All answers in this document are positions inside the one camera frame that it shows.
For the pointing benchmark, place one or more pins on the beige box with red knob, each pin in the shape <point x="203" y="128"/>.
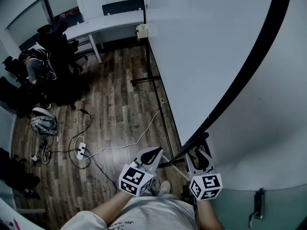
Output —
<point x="143" y="32"/>

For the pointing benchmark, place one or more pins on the person's white t-shirt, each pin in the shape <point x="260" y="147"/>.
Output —
<point x="156" y="214"/>

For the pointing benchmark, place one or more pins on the white board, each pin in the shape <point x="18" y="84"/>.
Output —
<point x="204" y="56"/>

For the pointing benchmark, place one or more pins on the white panel with colourful stickers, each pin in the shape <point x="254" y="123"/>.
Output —
<point x="12" y="214"/>

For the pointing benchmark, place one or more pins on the chair covered with black clothes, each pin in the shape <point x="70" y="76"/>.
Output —
<point x="16" y="176"/>

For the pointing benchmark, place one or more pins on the person's right shoe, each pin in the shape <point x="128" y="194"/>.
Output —
<point x="165" y="186"/>

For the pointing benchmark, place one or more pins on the white desk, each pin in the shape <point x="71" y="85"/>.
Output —
<point x="108" y="23"/>

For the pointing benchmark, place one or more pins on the white wooden stick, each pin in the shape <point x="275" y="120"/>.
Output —
<point x="178" y="171"/>

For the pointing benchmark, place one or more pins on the black office chair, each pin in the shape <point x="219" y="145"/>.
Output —
<point x="9" y="90"/>
<point x="55" y="39"/>
<point x="14" y="66"/>

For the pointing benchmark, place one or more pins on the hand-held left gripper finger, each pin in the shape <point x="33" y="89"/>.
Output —
<point x="139" y="156"/>
<point x="158" y="162"/>

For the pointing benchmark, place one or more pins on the person's left forearm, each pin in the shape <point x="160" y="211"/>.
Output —
<point x="112" y="210"/>

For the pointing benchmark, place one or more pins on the grey backpack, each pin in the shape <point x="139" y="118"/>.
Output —
<point x="43" y="126"/>

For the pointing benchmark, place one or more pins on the black sneaker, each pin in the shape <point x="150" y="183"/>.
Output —
<point x="32" y="194"/>

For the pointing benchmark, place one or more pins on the person's right forearm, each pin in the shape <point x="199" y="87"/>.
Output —
<point x="207" y="215"/>

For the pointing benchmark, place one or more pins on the window with blinds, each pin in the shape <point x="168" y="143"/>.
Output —
<point x="28" y="20"/>

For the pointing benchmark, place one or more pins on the grey door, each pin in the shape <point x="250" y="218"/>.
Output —
<point x="287" y="210"/>

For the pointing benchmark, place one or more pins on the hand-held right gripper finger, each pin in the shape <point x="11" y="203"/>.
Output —
<point x="208" y="161"/>
<point x="189" y="164"/>

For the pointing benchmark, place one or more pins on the white power strip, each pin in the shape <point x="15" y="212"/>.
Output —
<point x="80" y="156"/>

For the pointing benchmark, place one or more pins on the small black white device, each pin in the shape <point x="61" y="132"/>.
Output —
<point x="35" y="158"/>

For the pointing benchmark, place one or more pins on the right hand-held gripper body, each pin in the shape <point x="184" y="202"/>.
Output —
<point x="206" y="187"/>

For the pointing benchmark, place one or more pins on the grey metal bar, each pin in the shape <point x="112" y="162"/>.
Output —
<point x="28" y="211"/>

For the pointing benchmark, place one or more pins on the person's grey trousers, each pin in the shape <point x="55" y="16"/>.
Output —
<point x="163" y="195"/>

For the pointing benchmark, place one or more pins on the black floor equipment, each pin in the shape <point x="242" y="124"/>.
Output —
<point x="185" y="193"/>

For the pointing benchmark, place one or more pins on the dark desk divider panel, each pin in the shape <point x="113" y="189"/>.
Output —
<point x="122" y="7"/>
<point x="28" y="42"/>

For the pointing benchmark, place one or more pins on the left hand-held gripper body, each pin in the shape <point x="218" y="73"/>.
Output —
<point x="132" y="178"/>

